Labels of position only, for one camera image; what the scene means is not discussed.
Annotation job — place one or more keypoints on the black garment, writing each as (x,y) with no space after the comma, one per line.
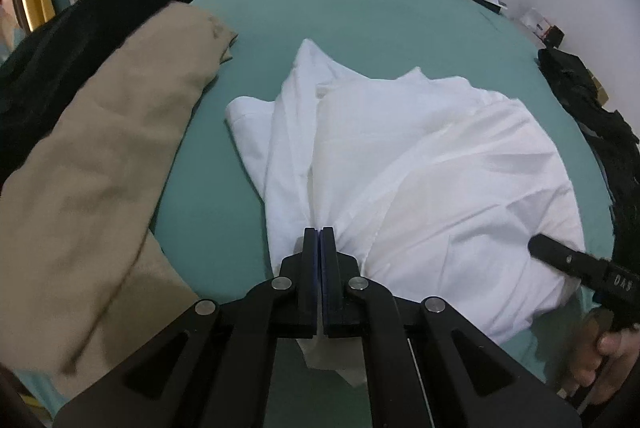
(75,43)

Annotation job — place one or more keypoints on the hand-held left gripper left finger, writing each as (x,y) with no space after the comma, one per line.
(312,288)

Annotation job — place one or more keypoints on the beige garment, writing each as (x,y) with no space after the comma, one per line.
(100,158)

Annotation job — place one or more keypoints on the small white box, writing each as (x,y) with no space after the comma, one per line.
(532,22)

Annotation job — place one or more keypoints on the black clothes pile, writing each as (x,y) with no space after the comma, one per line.
(585,98)

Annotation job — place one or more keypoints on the green bed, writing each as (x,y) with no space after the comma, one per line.
(375,8)

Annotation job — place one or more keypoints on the person's right hand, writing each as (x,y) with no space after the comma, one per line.
(585,358)

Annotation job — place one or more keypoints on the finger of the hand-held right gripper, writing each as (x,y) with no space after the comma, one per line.
(560,255)

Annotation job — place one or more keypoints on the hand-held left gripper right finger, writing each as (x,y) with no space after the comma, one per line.
(327,288)

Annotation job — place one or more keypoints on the white shirt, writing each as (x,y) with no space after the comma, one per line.
(425,158)

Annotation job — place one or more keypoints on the small black box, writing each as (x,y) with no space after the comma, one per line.
(554,37)

